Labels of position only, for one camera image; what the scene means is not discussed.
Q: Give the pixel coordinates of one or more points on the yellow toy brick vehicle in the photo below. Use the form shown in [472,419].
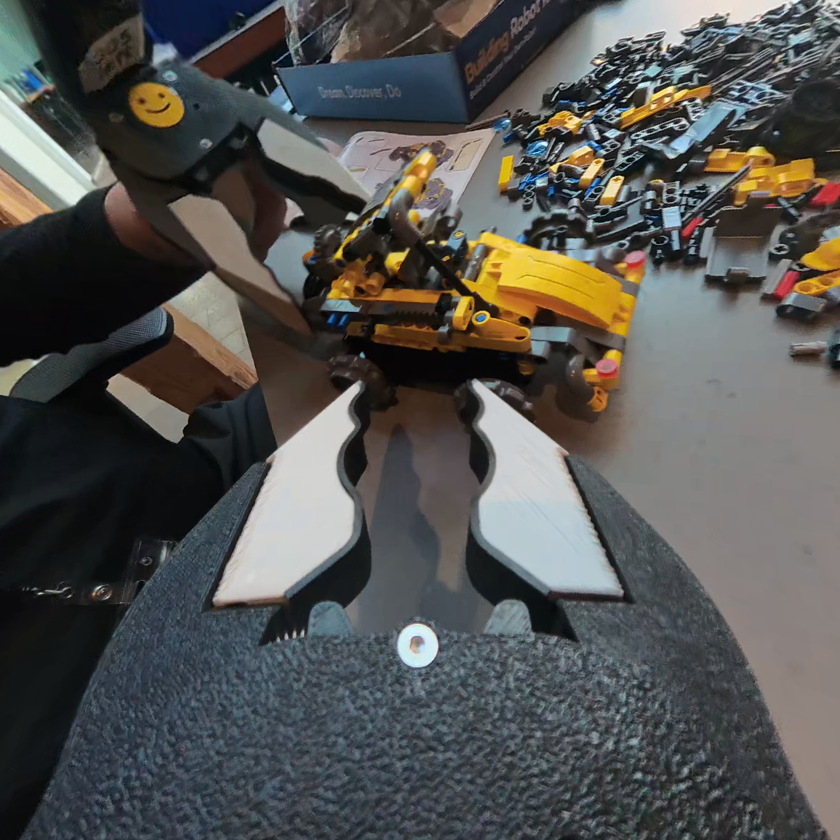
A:
[544,282]

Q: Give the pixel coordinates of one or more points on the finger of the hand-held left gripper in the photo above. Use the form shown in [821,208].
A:
[249,289]
[308,170]

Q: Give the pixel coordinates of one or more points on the person's left forearm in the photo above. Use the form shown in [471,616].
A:
[65,275]

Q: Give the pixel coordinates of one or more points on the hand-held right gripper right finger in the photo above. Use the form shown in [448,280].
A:
[544,531]

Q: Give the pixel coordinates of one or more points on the blue and green panel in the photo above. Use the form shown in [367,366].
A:
[197,19]

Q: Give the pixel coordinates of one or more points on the person's left hand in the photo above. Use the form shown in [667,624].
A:
[131,226]

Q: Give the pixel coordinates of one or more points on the black office chair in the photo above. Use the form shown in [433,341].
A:
[98,354]

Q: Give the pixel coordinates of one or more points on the brown wooden beam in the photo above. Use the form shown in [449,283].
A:
[197,367]

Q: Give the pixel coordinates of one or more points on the dark blue cardboard kit box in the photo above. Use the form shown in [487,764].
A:
[380,92]

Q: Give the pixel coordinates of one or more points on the open instruction booklet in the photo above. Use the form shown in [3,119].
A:
[472,157]

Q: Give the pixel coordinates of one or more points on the pile of dark brick pieces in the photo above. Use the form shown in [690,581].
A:
[689,131]

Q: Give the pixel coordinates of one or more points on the person's black jacket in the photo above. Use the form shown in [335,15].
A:
[98,472]

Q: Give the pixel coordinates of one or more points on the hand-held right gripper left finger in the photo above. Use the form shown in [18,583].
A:
[289,531]

